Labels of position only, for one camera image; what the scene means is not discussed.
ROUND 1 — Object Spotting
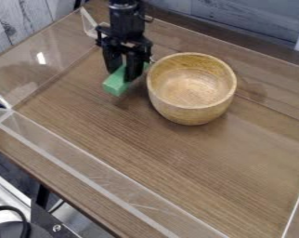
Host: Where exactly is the clear acrylic tray enclosure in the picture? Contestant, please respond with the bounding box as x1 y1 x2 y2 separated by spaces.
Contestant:
0 10 299 238

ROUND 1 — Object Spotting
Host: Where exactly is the black metal table bracket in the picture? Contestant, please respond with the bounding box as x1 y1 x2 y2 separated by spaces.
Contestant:
29 203 81 238

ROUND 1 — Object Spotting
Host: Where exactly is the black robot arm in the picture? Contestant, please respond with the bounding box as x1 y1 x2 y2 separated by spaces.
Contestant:
95 0 153 82

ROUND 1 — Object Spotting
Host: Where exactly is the green rectangular block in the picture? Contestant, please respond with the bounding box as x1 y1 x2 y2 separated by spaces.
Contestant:
101 61 150 97

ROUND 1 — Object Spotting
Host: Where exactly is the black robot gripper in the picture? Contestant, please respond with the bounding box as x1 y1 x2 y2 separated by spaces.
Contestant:
95 3 151 82

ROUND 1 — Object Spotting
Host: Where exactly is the black table leg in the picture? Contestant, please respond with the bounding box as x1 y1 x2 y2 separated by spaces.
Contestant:
35 185 50 209

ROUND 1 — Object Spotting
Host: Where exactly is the light wooden bowl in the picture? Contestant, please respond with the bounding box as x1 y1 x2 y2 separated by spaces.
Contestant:
146 52 237 126

